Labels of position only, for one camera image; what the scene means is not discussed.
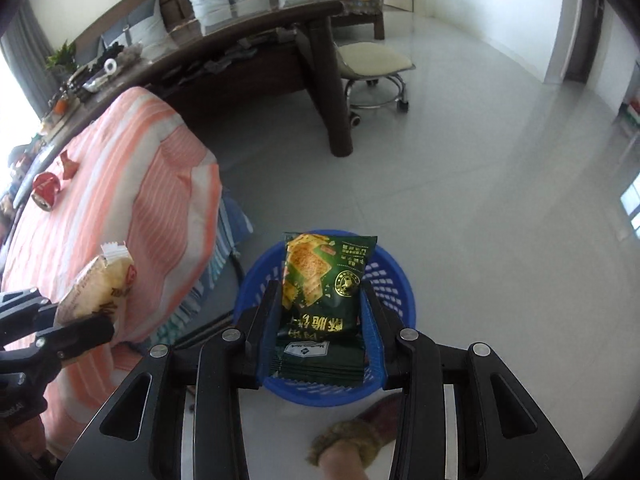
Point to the blue striped cloth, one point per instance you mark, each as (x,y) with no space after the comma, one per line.
(225,240)

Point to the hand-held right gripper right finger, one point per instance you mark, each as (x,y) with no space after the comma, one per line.
(372,325)

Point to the dark green cracker packet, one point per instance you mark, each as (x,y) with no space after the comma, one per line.
(320,280)

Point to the beige bread wrapper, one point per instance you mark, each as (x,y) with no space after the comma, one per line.
(100,285)

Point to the red torn wrapper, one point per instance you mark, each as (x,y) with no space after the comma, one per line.
(67,166)

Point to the blue plastic basket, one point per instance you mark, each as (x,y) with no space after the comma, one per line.
(395,285)

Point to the glass tray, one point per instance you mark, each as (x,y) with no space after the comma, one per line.
(95,77)

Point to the orange fruit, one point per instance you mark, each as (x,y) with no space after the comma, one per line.
(60,104)

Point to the person's leg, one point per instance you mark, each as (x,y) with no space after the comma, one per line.
(345,465)

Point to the dark wooden door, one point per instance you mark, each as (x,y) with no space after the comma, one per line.
(585,30)

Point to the green potted plant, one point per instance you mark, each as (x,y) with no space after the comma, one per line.
(62,55)

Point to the wooden glass-top coffee table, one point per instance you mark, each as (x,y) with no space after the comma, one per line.
(330,85)

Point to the tape roll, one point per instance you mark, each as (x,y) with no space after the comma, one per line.
(110,65)

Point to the grey curtain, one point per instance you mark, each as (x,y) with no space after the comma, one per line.
(22,70)

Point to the orange white striped tablecloth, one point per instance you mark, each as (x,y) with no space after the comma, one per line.
(150,210)

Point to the cream cushioned rolling stool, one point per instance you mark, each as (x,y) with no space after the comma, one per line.
(372,57)

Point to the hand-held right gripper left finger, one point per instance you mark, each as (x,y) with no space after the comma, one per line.
(267,320)

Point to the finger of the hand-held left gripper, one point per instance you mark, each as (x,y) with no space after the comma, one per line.
(80,337)
(25,310)

